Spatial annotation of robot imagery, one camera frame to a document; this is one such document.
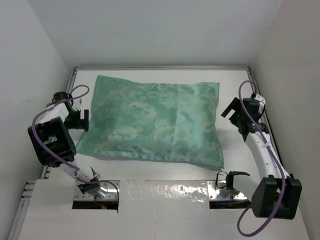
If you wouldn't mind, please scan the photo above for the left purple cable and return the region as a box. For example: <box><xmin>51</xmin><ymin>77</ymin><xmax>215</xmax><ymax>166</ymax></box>
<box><xmin>31</xmin><ymin>85</ymin><xmax>120</xmax><ymax>208</ymax></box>

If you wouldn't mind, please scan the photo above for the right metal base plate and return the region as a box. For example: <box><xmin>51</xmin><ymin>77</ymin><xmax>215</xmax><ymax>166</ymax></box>
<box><xmin>207</xmin><ymin>180</ymin><xmax>247</xmax><ymax>202</ymax></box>

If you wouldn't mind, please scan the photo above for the light blue pillowcase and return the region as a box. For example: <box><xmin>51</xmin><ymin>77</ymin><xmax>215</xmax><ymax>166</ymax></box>
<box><xmin>76</xmin><ymin>75</ymin><xmax>224</xmax><ymax>169</ymax></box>

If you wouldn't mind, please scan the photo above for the metal base plate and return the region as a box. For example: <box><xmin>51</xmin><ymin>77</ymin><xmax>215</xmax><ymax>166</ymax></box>
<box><xmin>207</xmin><ymin>180</ymin><xmax>247</xmax><ymax>202</ymax></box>
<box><xmin>74</xmin><ymin>180</ymin><xmax>120</xmax><ymax>202</ymax></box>

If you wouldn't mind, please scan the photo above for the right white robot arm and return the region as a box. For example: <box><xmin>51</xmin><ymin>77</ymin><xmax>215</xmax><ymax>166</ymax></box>
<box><xmin>221</xmin><ymin>94</ymin><xmax>302</xmax><ymax>220</ymax></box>

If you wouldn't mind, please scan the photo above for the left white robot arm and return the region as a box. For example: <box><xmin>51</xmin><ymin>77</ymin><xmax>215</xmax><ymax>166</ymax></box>
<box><xmin>27</xmin><ymin>91</ymin><xmax>101</xmax><ymax>197</ymax></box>

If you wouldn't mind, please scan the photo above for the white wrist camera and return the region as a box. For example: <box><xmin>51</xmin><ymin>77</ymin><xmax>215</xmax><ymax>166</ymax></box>
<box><xmin>251</xmin><ymin>93</ymin><xmax>266</xmax><ymax>115</ymax></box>
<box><xmin>72</xmin><ymin>98</ymin><xmax>82</xmax><ymax>111</ymax></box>

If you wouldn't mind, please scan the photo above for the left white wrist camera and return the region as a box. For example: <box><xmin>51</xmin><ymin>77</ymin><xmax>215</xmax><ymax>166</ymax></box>
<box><xmin>72</xmin><ymin>98</ymin><xmax>82</xmax><ymax>111</ymax></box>

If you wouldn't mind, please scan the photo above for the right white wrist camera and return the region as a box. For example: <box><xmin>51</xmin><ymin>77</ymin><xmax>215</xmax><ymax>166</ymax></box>
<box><xmin>251</xmin><ymin>93</ymin><xmax>266</xmax><ymax>115</ymax></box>

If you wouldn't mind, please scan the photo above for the aluminium table frame rail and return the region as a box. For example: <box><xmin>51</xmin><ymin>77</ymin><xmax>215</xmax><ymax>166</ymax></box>
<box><xmin>9</xmin><ymin>65</ymin><xmax>298</xmax><ymax>240</ymax></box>

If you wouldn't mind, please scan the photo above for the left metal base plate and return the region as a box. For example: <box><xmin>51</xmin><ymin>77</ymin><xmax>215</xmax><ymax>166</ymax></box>
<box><xmin>74</xmin><ymin>180</ymin><xmax>120</xmax><ymax>202</ymax></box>

